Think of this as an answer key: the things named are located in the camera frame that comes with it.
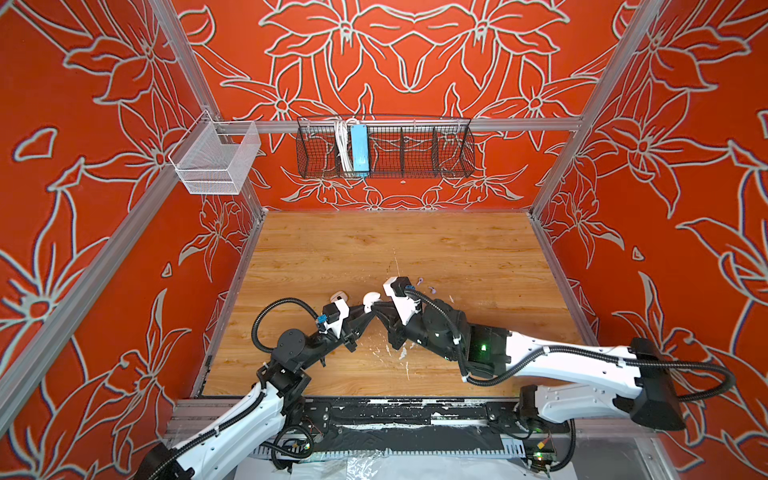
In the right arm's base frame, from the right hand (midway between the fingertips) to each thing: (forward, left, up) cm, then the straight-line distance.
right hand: (367, 308), depth 63 cm
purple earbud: (+23, -16, -26) cm, 38 cm away
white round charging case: (+3, 0, -2) cm, 4 cm away
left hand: (+2, -1, -4) cm, 4 cm away
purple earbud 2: (+19, -20, -27) cm, 38 cm away
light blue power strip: (+49, +3, +8) cm, 50 cm away
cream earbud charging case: (+18, +11, -25) cm, 33 cm away
